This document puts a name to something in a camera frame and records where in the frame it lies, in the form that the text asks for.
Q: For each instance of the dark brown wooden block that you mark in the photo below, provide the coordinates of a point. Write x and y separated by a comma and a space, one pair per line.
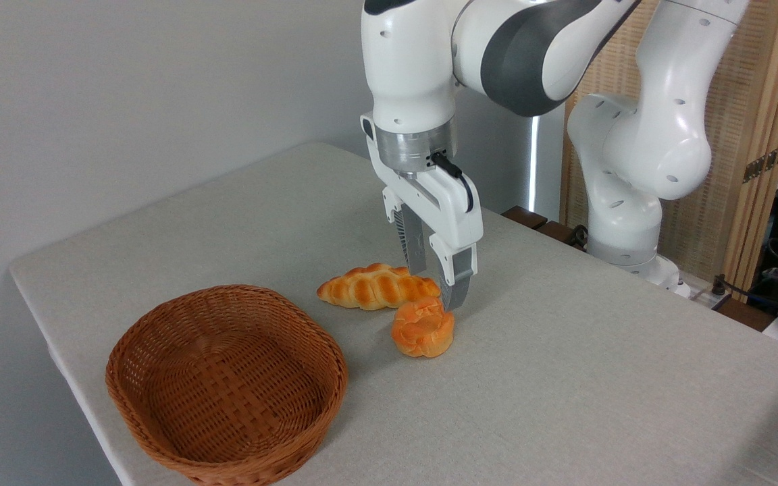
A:
524, 217
559, 233

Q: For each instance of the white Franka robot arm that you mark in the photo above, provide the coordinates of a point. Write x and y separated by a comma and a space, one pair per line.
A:
416, 67

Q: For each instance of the long braided bread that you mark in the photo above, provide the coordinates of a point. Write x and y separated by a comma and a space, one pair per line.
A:
375, 289

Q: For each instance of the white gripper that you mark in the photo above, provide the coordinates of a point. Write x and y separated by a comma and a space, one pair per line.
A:
453, 209

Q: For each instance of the metal screen hinge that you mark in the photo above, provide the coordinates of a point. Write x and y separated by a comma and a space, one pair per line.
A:
764, 163

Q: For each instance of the brown wicker basket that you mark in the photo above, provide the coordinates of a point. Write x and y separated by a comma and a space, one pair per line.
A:
227, 385

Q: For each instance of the round orange bread roll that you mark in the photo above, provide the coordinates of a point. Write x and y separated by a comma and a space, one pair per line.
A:
423, 332

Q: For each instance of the grey tablecloth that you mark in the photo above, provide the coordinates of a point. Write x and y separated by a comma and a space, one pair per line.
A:
564, 371

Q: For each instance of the wooden bamboo folding screen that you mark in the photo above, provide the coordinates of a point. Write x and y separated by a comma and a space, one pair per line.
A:
767, 81

